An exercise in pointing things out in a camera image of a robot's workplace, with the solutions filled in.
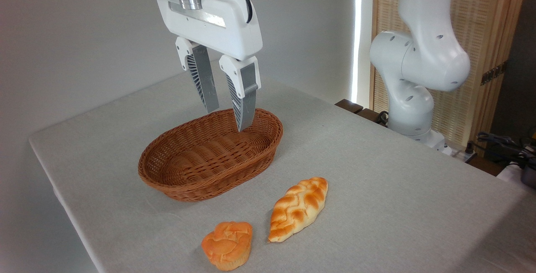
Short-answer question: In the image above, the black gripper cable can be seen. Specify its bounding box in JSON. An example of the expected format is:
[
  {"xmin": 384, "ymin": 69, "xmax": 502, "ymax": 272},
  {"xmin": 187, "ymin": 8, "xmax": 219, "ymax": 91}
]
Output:
[{"xmin": 211, "ymin": 0, "xmax": 253, "ymax": 24}]

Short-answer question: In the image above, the black cable bundle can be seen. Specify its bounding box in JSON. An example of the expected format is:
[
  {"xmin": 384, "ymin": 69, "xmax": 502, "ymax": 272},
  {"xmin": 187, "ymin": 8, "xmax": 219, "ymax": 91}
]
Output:
[{"xmin": 476, "ymin": 131, "xmax": 536, "ymax": 169}]

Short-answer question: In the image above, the metal screen hinge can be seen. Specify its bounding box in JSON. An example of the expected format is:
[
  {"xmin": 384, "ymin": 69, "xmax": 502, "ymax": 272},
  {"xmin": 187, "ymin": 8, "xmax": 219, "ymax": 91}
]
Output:
[{"xmin": 481, "ymin": 61, "xmax": 508, "ymax": 86}]

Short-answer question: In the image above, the dark brown wooden furniture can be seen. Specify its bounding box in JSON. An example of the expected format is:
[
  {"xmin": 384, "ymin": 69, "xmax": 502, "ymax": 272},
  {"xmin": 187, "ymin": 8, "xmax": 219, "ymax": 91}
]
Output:
[{"xmin": 335, "ymin": 99, "xmax": 390, "ymax": 128}]

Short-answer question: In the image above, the grey tablecloth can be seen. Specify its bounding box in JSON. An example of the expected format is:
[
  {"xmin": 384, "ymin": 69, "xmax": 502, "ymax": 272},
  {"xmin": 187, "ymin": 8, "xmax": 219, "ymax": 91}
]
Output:
[{"xmin": 28, "ymin": 69, "xmax": 536, "ymax": 273}]

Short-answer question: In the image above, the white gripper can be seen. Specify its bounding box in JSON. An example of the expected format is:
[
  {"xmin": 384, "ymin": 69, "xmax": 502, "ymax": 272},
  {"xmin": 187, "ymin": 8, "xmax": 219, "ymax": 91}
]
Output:
[{"xmin": 155, "ymin": 0, "xmax": 263, "ymax": 132}]

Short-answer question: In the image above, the brown wicker oval basket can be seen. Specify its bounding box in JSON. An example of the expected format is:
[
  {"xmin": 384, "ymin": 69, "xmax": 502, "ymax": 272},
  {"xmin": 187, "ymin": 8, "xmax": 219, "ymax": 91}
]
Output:
[{"xmin": 138, "ymin": 108, "xmax": 284, "ymax": 202}]

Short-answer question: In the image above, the long braided bread loaf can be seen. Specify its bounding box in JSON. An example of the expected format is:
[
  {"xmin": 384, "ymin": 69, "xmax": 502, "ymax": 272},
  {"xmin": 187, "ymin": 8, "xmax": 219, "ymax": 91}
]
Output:
[{"xmin": 268, "ymin": 177, "xmax": 329, "ymax": 243}]

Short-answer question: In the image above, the wooden bamboo folding screen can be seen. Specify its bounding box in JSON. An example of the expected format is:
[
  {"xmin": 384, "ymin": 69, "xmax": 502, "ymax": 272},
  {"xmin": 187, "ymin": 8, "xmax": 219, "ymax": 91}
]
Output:
[{"xmin": 371, "ymin": 0, "xmax": 530, "ymax": 156}]

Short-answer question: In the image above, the orange muffin shaped bread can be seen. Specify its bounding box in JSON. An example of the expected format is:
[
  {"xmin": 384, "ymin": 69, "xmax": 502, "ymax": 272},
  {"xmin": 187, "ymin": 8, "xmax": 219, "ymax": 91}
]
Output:
[{"xmin": 201, "ymin": 221, "xmax": 253, "ymax": 271}]

